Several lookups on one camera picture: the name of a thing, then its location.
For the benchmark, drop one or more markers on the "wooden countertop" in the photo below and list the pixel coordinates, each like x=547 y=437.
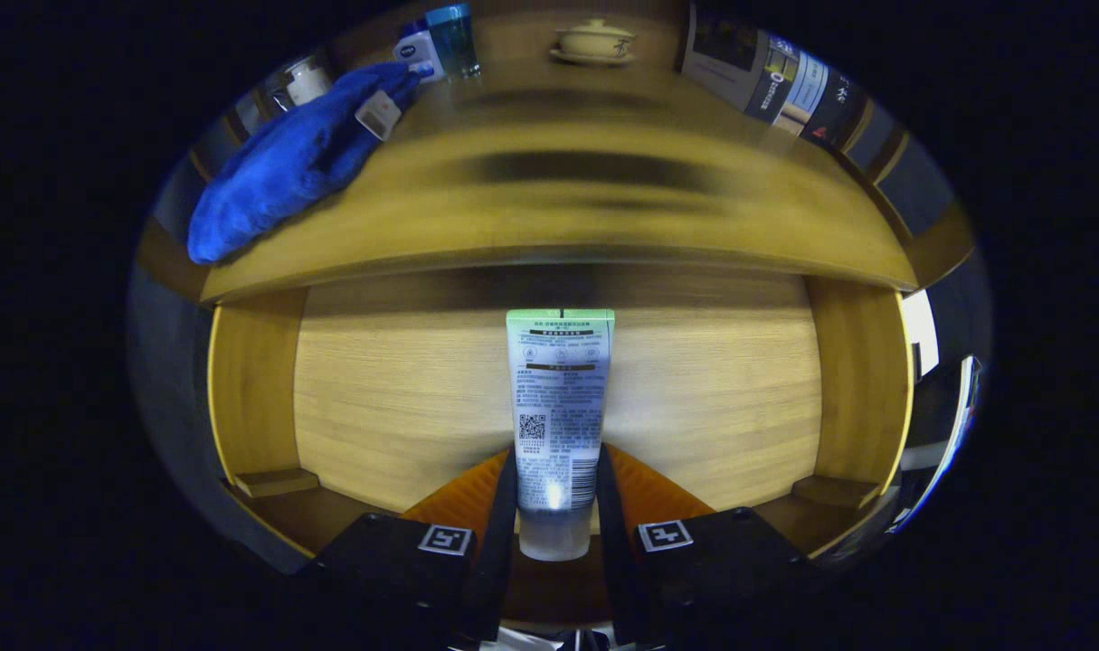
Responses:
x=558 y=217

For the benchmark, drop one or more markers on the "white tube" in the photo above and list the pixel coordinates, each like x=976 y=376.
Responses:
x=558 y=407

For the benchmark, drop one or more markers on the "blue towel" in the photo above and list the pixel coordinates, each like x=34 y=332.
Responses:
x=278 y=172

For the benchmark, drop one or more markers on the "white pump bottle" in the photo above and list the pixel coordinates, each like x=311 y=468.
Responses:
x=307 y=86

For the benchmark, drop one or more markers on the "white bottle with blue cap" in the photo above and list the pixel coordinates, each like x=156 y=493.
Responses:
x=416 y=50

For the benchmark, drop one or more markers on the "teal bottle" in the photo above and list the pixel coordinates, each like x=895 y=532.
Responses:
x=454 y=41

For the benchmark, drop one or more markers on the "black book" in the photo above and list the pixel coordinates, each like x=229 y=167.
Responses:
x=838 y=104

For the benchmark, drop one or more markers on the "wooden cabinet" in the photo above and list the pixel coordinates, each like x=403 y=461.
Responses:
x=522 y=36

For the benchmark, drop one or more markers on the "wooden drawer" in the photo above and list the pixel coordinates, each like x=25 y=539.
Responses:
x=377 y=389

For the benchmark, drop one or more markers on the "pale book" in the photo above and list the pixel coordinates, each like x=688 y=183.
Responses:
x=807 y=90

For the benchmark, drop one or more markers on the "beige lidded teacup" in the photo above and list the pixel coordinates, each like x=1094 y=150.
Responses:
x=594 y=42

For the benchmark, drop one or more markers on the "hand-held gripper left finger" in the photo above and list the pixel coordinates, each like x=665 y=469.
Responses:
x=395 y=561

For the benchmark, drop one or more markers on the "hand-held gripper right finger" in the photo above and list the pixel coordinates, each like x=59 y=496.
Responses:
x=721 y=561

